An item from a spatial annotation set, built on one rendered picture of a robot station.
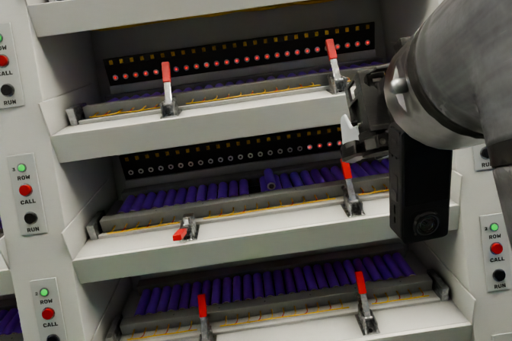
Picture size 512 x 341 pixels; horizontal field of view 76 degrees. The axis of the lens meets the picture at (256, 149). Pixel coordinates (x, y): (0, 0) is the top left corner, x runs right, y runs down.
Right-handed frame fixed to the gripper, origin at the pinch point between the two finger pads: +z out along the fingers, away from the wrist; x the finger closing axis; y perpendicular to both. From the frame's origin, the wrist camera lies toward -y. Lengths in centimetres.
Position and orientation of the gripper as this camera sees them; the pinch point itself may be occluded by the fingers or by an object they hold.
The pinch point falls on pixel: (363, 157)
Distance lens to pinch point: 46.7
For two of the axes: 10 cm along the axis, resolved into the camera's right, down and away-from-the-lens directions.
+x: -9.9, 1.4, -0.1
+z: 0.2, 1.7, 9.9
